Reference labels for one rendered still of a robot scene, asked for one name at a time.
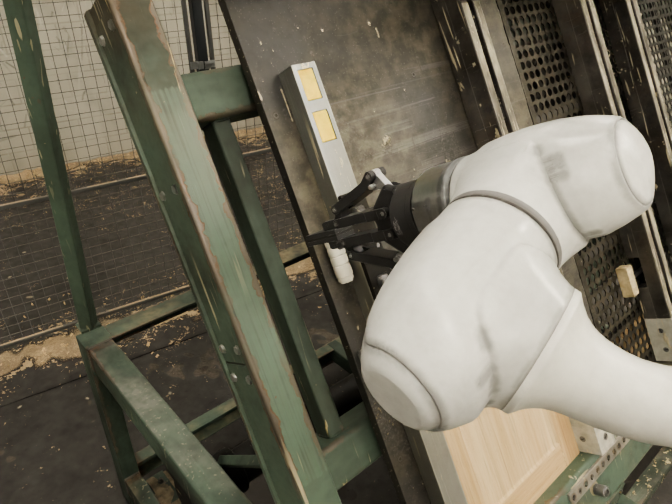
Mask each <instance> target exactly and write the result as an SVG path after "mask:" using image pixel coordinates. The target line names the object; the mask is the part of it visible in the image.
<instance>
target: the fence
mask: <svg viewBox="0 0 672 504"><path fill-rule="evenodd" d="M309 68H312V70H313V73H314V76H315V79H316V82H317V85H318V88H319V90H320V93H321V96H322V98H319V99H315V100H311V101H308V100H307V97H306V94H305V91H304V88H303V85H302V82H301V80H300V77H299V74H298V71H299V70H304V69H309ZM279 77H280V80H281V83H282V85H283V88H284V91H285V94H286V97H287V100H288V102H289V105H290V108H291V111H292V114H293V116H294V119H295V122H296V125H297V128H298V130H299V133H300V136H301V139H302V142H303V145H304V147H305V150H306V153H307V156H308V159H309V161H310V164H311V167H312V170H313V173H314V175H315V178H316V181H317V184H318V187H319V190H320V192H321V195H322V198H323V201H324V204H325V206H326V209H327V212H328V215H329V218H330V220H331V219H335V215H334V214H333V213H332V210H331V208H332V206H333V205H334V204H336V203H337V202H338V201H339V200H338V196H340V195H343V194H346V193H348V192H350V191H351V190H353V189H354V188H355V187H356V186H358V185H357V182H356V179H355V176H354V174H353V171H352V168H351V165H350V162H349V159H348V156H347V153H346V151H345V148H344V145H343V142H342V139H341V136H340V133H339V130H338V127H337V125H336V122H335V119H334V116H333V113H332V110H331V107H330V104H329V102H328V99H327V96H326V93H325V90H324V87H323V84H322V81H321V78H320V76H319V73H318V70H317V67H316V64H315V61H312V62H307V63H302V64H296V65H291V66H289V67H288V68H287V69H285V70H284V71H283V72H281V73H280V74H279ZM322 110H326V111H327V113H328V116H329V119H330V122H331V125H332V128H333V131H334V134H335V136H336V139H334V140H331V141H327V142H324V143H323V142H322V139H321V137H320V134H319V131H318V128H317V125H316V122H315V119H314V117H313V114H312V113H314V112H318V111H322ZM348 259H349V257H348ZM349 262H350V265H351V268H352V270H353V273H352V274H353V275H354V278H353V280H352V282H353V285H354V288H355V291H356V294H357V296H358V299H359V302H360V305H361V308H362V311H363V313H364V316H365V319H366V322H367V319H368V316H369V313H370V311H371V308H372V306H373V303H374V299H373V297H372V294H371V291H370V288H369V285H368V282H367V280H366V277H365V274H364V271H363V268H362V265H361V263H360V262H358V261H353V260H350V259H349ZM403 426H404V429H405V432H406V434H407V437H408V440H409V443H410V446H411V448H412V451H413V454H414V457H415V460H416V462H417V465H418V468H419V471H420V474H421V477H422V479H423V482H424V485H425V488H426V491H427V493H428V496H429V499H430V502H431V504H468V502H467V499H466V497H465V494H464V491H463V488H462V485H461V482H460V479H459V476H458V474H457V471H456V468H455V465H454V462H453V459H452V456H451V453H450V450H449V448H448V445H447V442H446V439H445V436H444V433H443V431H442V432H432V431H427V430H424V431H420V430H416V429H413V428H411V427H408V426H406V425H404V424H403Z"/></svg>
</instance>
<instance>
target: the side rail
mask: <svg viewBox="0 0 672 504"><path fill-rule="evenodd" d="M84 18H85V20H86V23H87V26H88V28H89V31H90V33H91V36H92V38H93V41H94V43H95V46H96V49H97V51H98V54H99V56H100V59H101V61H102V64H103V66H104V69H105V71H106V74H107V77H108V79H109V82H110V84H111V87H112V89H113V92H114V94H115V97H116V100H117V102H118V105H119V107H120V110H121V112H122V115H123V117H124V120H125V122H126V125H127V128H128V130H129V133H130V135H131V138H132V140H133V143H134V145H135V148H136V150H137V153H138V156H139V158H140V161H141V163H142V166H143V168H144V171H145V173H146V176H147V179H148V181H149V184H150V186H151V189H152V191H153V194H154V196H155V199H156V201H157V204H158V207H159V209H160V212H161V214H162V217H163V219H164V222H165V224H166V227H167V230H168V232H169V235H170V237H171V240H172V242H173V245H174V247H175V250H176V252H177V255H178V258H179V260H180V263H181V265H182V268H183V270H184V273H185V275H186V278H187V280H188V283H189V286H190V288H191V291H192V293H193V296H194V298H195V301H196V303H197V306H198V309H199V311H200V314H201V316H202V319H203V321H204V324H205V326H206V329H207V331H208V334H209V337H210V339H211V342H212V344H213V347H214V349H215V352H216V354H217V357H218V360H219V362H220V365H221V367H222V370H223V372H224V375H225V377H226V380H227V382H228V385H229V388H230V390H231V393H232V395H233V398H234V400H235V403H236V405H237V408H238V411H239V413H240V416H241V418H242V421H243V423H244V426H245V428H246V431H247V433H248V436H249V439H250V441H251V444H252V446H253V449H254V451H255V454H256V456H257V459H258V461H259V464H260V467H261V469H262V472H263V474H264V477H265V479H266V482H267V484H268V487H269V490H270V492H271V495H272V497H273V500H274V502H275V504H342V503H341V500H340V497H339V495H338V492H337V489H336V487H335V484H334V481H333V479H332V476H331V473H330V471H329V468H328V465H327V463H326V460H325V458H324V455H323V452H322V450H321V447H320V444H319V442H318V439H317V436H316V434H315V431H314V428H313V426H312V423H311V420H310V418H309V415H308V412H307V410H306V407H305V404H304V402H303V399H302V396H301V394H300V391H299V388H298V386H297V383H296V381H295V378H294V375H293V373H292V370H291V367H290V365H289V362H288V359H287V357H286V354H285V351H284V349H283V346H282V343H281V341H280V338H279V335H278V333H277V330H276V327H275V325H274V322H273V319H272V317H271V314H270V311H269V309H268V306H267V303H266V301H265V298H264V296H263V293H262V290H261V288H260V285H259V282H258V280H257V277H256V274H255V272H254V269H253V266H252V264H251V261H250V258H249V256H248V253H247V250H246V248H245V245H244V242H243V240H242V237H241V234H240V232H239V229H238V226H237V224H236V221H235V218H234V216H233V213H232V211H231V208H230V205H229V203H228V200H227V197H226V195H225V192H224V189H223V187H222V184H221V181H220V179H219V176H218V173H217V171H216V168H215V165H214V163H213V160H212V157H211V155H210V152H209V149H208V147H207V144H206V141H205V139H204V136H203V134H202V131H201V128H200V126H199V123H198V120H197V118H196V115H195V112H194V110H193V107H192V104H191V102H190V99H189V96H188V94H187V91H186V88H185V86H184V83H183V80H182V78H181V75H180V72H179V70H178V67H177V64H176V62H175V59H174V56H173V54H172V51H171V49H170V46H169V43H168V41H167V38H166V35H165V33H164V30H163V27H162V25H161V22H160V19H159V17H158V14H157V11H156V9H155V6H154V3H153V1H152V0H95V1H94V4H93V6H92V8H91V9H88V10H87V11H86V12H85V14H84Z"/></svg>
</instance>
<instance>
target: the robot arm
mask: <svg viewBox="0 0 672 504"><path fill-rule="evenodd" d="M385 175H386V169H385V168H384V167H382V166H381V167H378V168H375V169H373V170H370V171H367V172H365V174H364V176H363V178H362V181H361V183H360V184H359V185H358V186H356V187H355V188H354V189H353V190H351V191H350V192H349V193H348V194H347V195H345V196H344V197H343V198H342V199H340V200H339V201H338V202H337V203H336V204H334V205H333V206H332V208H331V210H332V213H333V214H334V215H335V219H331V220H329V221H326V222H324V223H323V224H322V227H323V230H320V231H318V232H315V233H313V234H310V235H308V236H306V239H307V241H308V244H309V247H310V246H315V245H320V244H324V243H329V246H330V248H331V249H337V248H338V249H339V250H341V249H343V248H346V249H347V250H348V251H349V252H348V257H349V259H350V260H353V261H358V262H363V263H368V264H373V265H379V266H384V267H389V268H391V269H393V270H392V271H391V273H390V274H389V276H388V277H387V279H386V281H385V282H384V284H383V286H382V287H381V289H380V291H379V293H378V295H377V297H376V299H375V301H374V303H373V306H372V308H371V311H370V313H369V316H368V319H367V323H366V328H365V333H364V337H363V342H362V349H361V373H362V377H363V379H364V382H365V384H366V386H367V388H368V389H369V391H370V393H371V394H372V396H373V397H374V398H375V400H376V401H377V402H378V403H379V404H380V405H381V407H382V408H383V409H384V410H385V411H386V412H388V413H389V414H390V415H391V416H392V417H393V418H395V419H396V420H398V421H399V422H401V423H402V424H404V425H406V426H408V427H411V428H413V429H416V430H420V431H424V430H427V431H432V432H442V431H446V430H450V429H454V428H457V427H460V426H462V425H465V424H468V423H470V422H472V421H474V420H475V419H476V418H477V417H478V416H479V415H480V414H481V412H482V411H483V409H484V408H489V407H490V408H497V409H499V410H501V411H503V412H505V413H507V414H510V413H513V412H516V411H519V410H523V409H531V408H537V409H546V410H551V411H554V412H557V413H560V414H562V415H565V416H567V417H570V418H572V419H575V420H577V421H579V422H582V423H584V424H587V425H589V426H592V427H595V428H597V429H600V430H603V431H606V432H608V433H611V434H614V435H617V436H620V437H624V438H628V439H631V440H635V441H638V442H643V443H648V444H653V445H658V446H665V447H672V366H667V365H662V364H658V363H654V362H651V361H648V360H644V359H642V358H639V357H637V356H635V355H633V354H630V353H628V352H626V351H624V350H623V349H621V348H619V347H618V346H616V345H615V344H613V343H612V342H610V341H609V340H608V339H606V338H605V337H604V336H603V335H602V334H600V333H599V332H598V330H597V329H596V328H595V327H594V326H593V325H592V323H591V321H590V319H589V318H588V316H587V313H586V310H585V307H584V304H583V299H582V294H581V292H580V291H578V290H577V289H575V288H574V287H573V286H571V285H570V284H569V283H568V281H567V280H566V279H565V278H564V277H563V276H562V274H561V273H560V271H559V268H560V267H561V266H562V265H563V264H564V263H565V262H566V261H567V260H568V259H570V258H571V257H572V256H573V255H575V254H576V253H577V252H579V251H580V250H581V249H583V248H584V247H586V245H587V244H588V242H589V239H592V238H596V237H601V236H605V235H608V234H610V233H612V232H614V231H616V230H617V229H619V228H621V227H623V226H624V225H626V224H628V223H629V222H631V221H632V220H634V219H635V218H637V217H638V216H640V215H641V214H642V213H644V212H645V211H646V210H648V209H649V207H650V206H651V204H652V202H653V198H654V192H655V169H654V162H653V157H652V153H651V151H650V148H649V146H648V144H647V142H646V140H645V139H644V137H643V135H642V134H641V133H640V132H639V131H638V130H637V129H636V128H635V126H633V125H632V124H631V123H630V122H629V121H627V120H626V119H625V118H623V117H621V116H614V115H585V116H575V117H568V118H561V119H556V120H552V121H548V122H544V123H540V124H536V125H533V126H529V127H526V128H523V129H520V130H518V131H515V132H512V133H509V134H506V135H504V136H502V137H500V138H497V139H495V140H493V141H491V142H489V143H487V144H485V145H484V146H482V147H481V148H480V149H479V150H477V151H476V152H474V153H473V154H471V155H468V156H463V157H460V158H457V159H455V160H454V161H450V162H447V163H444V164H441V165H438V166H435V167H432V168H429V169H427V170H426V171H425V172H423V173H422V174H421V175H420V176H419V178H418V179H416V180H412V181H409V182H406V183H399V182H396V181H394V182H390V181H389V180H388V179H387V178H386V177H385ZM379 189H381V191H380V193H379V196H378V198H377V200H376V202H375V204H374V207H373V208H371V209H367V210H363V211H359V212H356V213H351V214H349V209H351V208H352V207H354V206H355V205H356V204H357V203H359V202H360V201H361V200H363V199H364V198H365V197H367V196H368V195H369V194H370V193H372V192H373V191H376V190H379ZM371 221H375V222H376V224H377V227H378V228H376V229H372V230H367V231H363V232H358V233H354V230H353V228H352V225H356V224H360V223H364V222H371ZM381 241H385V242H386V243H388V244H389V245H391V246H393V247H394V248H396V249H397V250H399V251H395V250H388V249H382V248H376V247H369V246H361V245H362V244H367V243H372V242H374V243H376V242H381ZM400 251H401V252H400Z"/></svg>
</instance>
